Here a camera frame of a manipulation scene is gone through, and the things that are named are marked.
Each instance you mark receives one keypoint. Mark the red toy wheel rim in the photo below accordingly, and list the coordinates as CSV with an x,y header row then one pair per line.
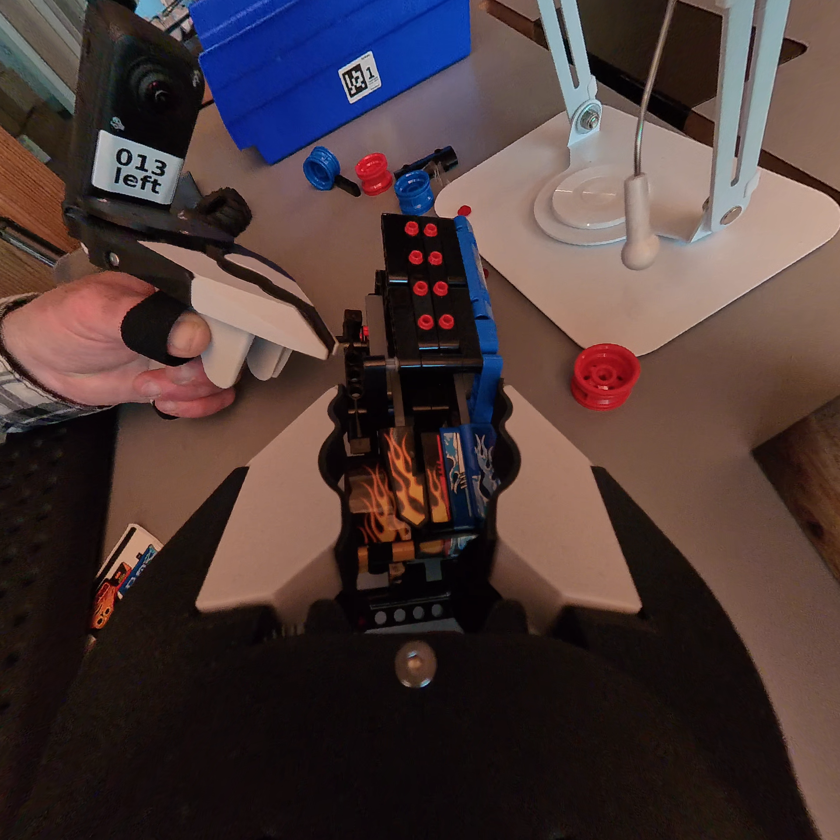
x,y
605,377
374,174

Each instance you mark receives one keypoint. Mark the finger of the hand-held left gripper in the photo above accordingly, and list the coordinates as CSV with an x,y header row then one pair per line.
x,y
295,289
262,315

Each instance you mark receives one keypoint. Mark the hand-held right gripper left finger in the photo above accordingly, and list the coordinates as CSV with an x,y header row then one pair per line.
x,y
275,525

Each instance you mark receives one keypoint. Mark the sticker sheet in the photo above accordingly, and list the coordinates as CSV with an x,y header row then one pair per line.
x,y
124,571

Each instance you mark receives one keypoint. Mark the person's left hand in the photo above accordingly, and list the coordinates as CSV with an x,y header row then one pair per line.
x,y
72,334

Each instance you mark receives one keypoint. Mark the white book stand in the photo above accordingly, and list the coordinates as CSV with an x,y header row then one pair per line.
x,y
590,295

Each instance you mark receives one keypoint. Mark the grey wedge tool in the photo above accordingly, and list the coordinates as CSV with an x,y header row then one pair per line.
x,y
186,193

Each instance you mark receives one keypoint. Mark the blue storage bin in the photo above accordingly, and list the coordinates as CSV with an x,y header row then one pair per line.
x,y
295,79

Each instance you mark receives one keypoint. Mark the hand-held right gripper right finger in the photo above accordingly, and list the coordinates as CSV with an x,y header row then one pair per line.
x,y
571,525

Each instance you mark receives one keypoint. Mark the black rubber tyre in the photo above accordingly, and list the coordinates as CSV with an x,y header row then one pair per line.
x,y
226,210

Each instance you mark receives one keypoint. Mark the person's left forearm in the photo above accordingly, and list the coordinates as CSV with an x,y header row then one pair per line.
x,y
19,400

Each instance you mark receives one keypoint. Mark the blue toy wheel rim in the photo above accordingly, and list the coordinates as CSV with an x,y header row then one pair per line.
x,y
321,167
413,191

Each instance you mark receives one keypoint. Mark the black perforated chair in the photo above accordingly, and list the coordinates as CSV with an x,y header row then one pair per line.
x,y
46,590

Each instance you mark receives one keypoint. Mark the brick-built toy truck model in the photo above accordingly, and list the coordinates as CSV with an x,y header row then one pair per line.
x,y
433,315

